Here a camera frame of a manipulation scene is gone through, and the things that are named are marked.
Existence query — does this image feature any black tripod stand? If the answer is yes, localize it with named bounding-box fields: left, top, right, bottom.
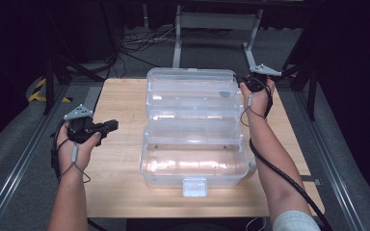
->
left=42, top=52, right=106, bottom=116
left=281, top=56, right=320, bottom=122

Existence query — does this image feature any yellow black hazard tape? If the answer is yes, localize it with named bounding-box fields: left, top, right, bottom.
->
left=28, top=78, right=73, bottom=104

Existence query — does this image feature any grey wrist strap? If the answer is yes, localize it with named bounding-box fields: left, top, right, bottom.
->
left=56, top=138, right=92, bottom=185
left=239, top=92, right=268, bottom=128

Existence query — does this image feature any thin white cable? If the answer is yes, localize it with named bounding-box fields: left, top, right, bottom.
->
left=245, top=217, right=268, bottom=231

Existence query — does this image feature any clear plastic storage box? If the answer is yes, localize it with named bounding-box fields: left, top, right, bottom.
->
left=139, top=66, right=258, bottom=197

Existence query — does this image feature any person's right hand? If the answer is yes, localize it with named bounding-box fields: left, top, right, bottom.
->
left=240, top=79, right=276, bottom=118

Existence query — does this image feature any aluminium floor rail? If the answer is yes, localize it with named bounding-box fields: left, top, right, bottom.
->
left=0, top=82, right=71, bottom=231
left=292, top=90, right=369, bottom=231

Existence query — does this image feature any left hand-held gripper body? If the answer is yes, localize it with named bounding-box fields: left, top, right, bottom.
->
left=63, top=104, right=105, bottom=143

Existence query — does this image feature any bundle of floor cables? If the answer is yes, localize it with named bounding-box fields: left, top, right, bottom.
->
left=119, top=26, right=178, bottom=56

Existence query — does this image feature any white sleeve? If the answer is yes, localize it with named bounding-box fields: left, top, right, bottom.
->
left=271, top=210, right=322, bottom=231

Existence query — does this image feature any person's left hand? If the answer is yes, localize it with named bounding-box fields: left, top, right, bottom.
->
left=57, top=123, right=102, bottom=176

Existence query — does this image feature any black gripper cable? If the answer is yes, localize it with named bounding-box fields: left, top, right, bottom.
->
left=249, top=80, right=333, bottom=231
left=50, top=119, right=66, bottom=182

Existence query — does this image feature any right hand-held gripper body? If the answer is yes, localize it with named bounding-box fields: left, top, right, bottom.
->
left=240, top=63, right=282, bottom=92

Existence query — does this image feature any grey metal stand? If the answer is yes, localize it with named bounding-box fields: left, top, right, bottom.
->
left=172, top=4, right=265, bottom=70

